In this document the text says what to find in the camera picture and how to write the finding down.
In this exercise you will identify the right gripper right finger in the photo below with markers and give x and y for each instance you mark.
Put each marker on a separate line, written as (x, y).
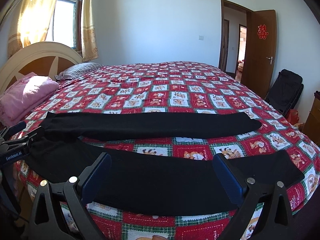
(276, 219)

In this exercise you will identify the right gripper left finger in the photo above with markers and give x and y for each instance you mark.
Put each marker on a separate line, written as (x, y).
(47, 220)

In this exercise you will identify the black pants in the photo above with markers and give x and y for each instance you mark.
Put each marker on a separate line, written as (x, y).
(139, 182)

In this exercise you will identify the pink folded blanket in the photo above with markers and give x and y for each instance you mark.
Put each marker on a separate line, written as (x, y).
(24, 95)

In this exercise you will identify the cream wooden headboard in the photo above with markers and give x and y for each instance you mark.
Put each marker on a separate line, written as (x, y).
(42, 58)

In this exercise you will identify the striped grey pillow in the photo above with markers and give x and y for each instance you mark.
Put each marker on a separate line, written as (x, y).
(77, 71)

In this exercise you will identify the wooden nightstand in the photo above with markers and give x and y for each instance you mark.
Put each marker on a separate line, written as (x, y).
(312, 125)

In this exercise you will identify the red bag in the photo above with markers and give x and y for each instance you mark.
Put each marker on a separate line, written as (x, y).
(292, 116)

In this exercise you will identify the yellow curtain right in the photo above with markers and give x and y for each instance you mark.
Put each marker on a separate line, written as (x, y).
(88, 38)

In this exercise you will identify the yellow curtain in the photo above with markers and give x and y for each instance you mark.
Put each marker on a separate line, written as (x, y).
(88, 38)
(29, 24)

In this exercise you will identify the window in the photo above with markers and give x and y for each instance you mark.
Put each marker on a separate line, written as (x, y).
(64, 24)

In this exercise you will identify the black folding chair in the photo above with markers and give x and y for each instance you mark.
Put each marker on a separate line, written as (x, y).
(285, 92)

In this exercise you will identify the yellow curtain left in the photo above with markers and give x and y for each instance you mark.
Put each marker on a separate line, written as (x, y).
(29, 24)

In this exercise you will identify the brown wooden door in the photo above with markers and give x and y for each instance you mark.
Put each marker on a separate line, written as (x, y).
(257, 72)

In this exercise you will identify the red patchwork bedspread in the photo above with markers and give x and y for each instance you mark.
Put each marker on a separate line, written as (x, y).
(181, 87)

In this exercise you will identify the red paper door decoration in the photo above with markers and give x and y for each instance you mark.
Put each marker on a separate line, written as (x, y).
(262, 32)

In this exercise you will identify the silver door handle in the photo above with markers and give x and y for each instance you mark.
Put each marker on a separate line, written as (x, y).
(270, 59)

